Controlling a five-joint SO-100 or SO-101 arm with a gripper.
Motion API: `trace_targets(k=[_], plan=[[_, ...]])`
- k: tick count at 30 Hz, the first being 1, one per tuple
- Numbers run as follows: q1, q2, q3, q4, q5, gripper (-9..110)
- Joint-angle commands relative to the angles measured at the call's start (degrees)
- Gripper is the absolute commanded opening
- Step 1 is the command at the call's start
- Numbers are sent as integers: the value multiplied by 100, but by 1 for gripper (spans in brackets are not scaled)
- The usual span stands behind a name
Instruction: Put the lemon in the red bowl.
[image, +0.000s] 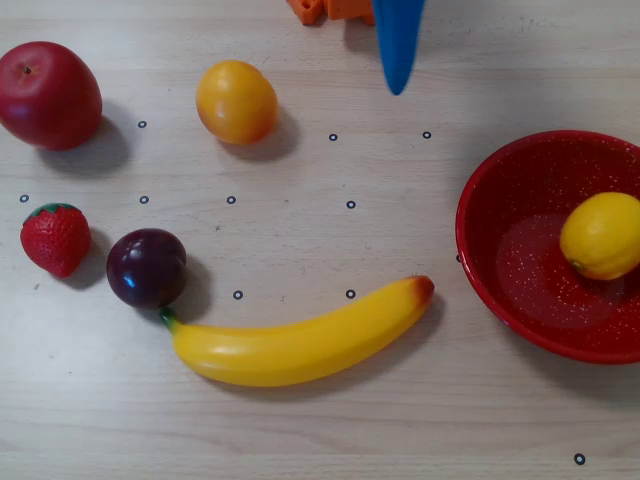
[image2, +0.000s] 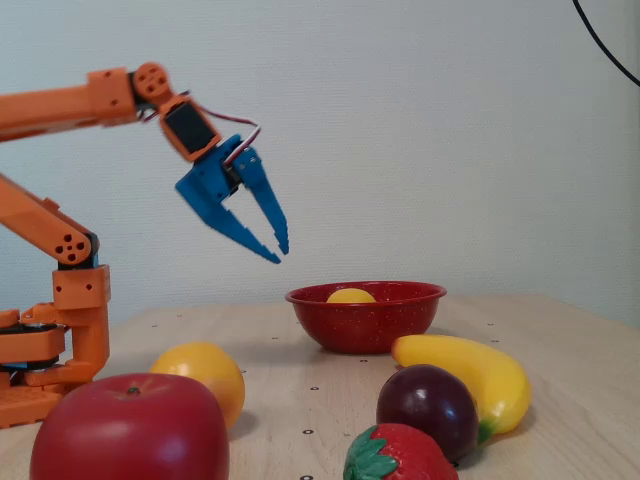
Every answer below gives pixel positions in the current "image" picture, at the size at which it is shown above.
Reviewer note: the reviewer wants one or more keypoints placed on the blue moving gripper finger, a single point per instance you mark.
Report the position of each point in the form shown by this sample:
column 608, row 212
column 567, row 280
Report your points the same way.
column 397, row 40

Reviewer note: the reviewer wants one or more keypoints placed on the yellow toy lemon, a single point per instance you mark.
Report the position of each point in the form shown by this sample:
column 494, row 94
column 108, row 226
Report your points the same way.
column 602, row 235

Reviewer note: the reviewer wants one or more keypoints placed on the orange robot base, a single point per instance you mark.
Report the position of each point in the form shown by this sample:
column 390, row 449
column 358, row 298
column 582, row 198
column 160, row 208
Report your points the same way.
column 345, row 7

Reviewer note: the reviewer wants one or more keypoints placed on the red speckled enamel bowl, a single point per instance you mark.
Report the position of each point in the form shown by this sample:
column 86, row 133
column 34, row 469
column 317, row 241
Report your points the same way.
column 515, row 250

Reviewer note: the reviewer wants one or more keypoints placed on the toy orange fruit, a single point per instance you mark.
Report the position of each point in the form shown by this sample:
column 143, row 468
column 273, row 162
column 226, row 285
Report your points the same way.
column 235, row 102

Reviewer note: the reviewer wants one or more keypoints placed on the yellow toy banana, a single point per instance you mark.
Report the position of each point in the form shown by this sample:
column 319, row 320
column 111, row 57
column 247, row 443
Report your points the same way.
column 300, row 345

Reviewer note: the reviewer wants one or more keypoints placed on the dark purple toy plum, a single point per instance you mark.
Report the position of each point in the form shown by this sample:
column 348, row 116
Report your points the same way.
column 146, row 267

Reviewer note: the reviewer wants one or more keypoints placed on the red toy apple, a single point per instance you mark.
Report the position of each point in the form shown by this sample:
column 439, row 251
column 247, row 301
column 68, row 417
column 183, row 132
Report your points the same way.
column 47, row 95

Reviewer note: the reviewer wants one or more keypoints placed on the red toy strawberry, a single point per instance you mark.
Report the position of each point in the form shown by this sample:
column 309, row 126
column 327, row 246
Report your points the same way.
column 55, row 240

